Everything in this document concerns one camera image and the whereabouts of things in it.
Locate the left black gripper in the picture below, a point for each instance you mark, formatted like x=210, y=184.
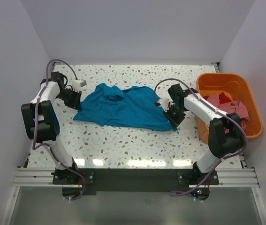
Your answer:
x=76, y=103

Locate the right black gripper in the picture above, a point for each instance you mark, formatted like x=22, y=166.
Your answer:
x=174, y=122

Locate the blue t shirt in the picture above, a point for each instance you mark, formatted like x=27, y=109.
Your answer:
x=134, y=107

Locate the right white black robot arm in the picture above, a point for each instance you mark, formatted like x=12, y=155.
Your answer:
x=225, y=135

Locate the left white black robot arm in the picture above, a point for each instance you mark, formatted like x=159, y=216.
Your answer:
x=42, y=125

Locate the red t shirt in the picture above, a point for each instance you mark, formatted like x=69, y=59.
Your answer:
x=223, y=98

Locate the pink t shirt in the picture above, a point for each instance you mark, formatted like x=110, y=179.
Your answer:
x=232, y=107

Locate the orange plastic basket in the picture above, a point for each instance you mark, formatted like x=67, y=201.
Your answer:
x=236, y=88

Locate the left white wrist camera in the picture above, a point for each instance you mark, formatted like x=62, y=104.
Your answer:
x=78, y=84

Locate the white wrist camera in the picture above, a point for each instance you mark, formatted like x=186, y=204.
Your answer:
x=78, y=84
x=164, y=103

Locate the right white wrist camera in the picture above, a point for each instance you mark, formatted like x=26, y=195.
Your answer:
x=164, y=103

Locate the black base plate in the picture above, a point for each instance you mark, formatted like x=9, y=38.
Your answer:
x=92, y=181

